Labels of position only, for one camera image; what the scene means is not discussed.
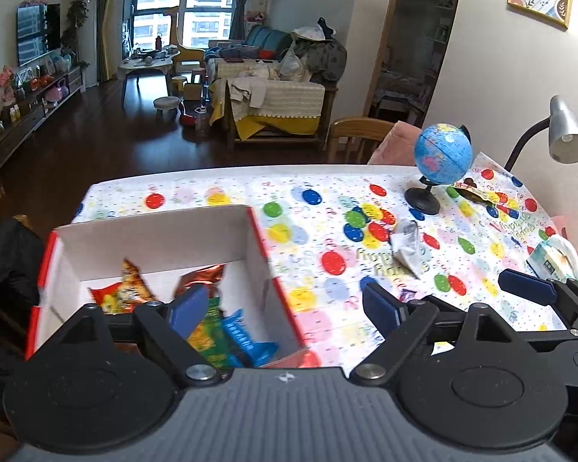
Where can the blue desk globe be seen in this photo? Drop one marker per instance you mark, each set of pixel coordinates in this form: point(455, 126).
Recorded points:
point(443, 154)

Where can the sofa with cream cover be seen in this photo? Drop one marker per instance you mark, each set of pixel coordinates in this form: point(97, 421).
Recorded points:
point(276, 86)

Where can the silver white snack packet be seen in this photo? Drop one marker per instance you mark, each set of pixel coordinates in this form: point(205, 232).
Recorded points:
point(405, 243)

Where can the dark red snack packet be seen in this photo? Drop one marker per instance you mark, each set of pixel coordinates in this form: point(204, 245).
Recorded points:
point(209, 277)

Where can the red white cardboard box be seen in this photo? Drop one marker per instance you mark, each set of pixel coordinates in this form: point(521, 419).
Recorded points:
point(165, 246)

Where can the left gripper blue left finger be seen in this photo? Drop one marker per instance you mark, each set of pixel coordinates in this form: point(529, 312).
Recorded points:
point(188, 310)

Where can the wooden dining chair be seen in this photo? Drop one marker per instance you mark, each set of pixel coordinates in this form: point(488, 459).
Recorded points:
point(353, 140)

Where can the white coffee table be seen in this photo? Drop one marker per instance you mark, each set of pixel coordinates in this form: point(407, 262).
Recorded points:
point(149, 66)

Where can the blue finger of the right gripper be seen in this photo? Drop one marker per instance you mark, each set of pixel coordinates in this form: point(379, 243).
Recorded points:
point(528, 287)

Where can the blue chocolate snack packet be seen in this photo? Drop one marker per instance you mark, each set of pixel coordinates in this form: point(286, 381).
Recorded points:
point(244, 351)

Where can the colourful balloon tablecloth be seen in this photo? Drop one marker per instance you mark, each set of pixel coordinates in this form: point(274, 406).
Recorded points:
point(326, 227)

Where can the purple candy packet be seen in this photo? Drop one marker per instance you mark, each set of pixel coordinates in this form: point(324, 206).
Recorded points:
point(407, 295)

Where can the green snack packet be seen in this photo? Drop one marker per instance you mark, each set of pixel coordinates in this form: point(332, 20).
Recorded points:
point(210, 341)

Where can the pale green paper packet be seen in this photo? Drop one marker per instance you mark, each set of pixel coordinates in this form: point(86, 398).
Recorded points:
point(554, 259)

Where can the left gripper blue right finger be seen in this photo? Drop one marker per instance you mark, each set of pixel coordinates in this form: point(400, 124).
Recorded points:
point(383, 309)

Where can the red yellow snack packet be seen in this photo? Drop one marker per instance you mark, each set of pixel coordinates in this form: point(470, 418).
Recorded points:
point(125, 295)

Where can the black chair back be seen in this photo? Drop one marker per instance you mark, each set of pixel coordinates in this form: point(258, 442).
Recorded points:
point(21, 252)

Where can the silver desk lamp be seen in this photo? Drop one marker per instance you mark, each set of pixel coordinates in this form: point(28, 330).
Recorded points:
point(562, 127)

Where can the small round stool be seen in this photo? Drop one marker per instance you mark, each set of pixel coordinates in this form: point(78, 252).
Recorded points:
point(167, 105)

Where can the open wrapper near globe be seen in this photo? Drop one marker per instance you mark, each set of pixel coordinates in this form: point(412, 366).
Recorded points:
point(469, 190)

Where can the wall mounted television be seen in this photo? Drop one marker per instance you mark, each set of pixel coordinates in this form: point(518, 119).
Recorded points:
point(38, 31)

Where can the dark wooden tv console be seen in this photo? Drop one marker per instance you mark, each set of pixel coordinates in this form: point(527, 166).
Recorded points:
point(39, 106)

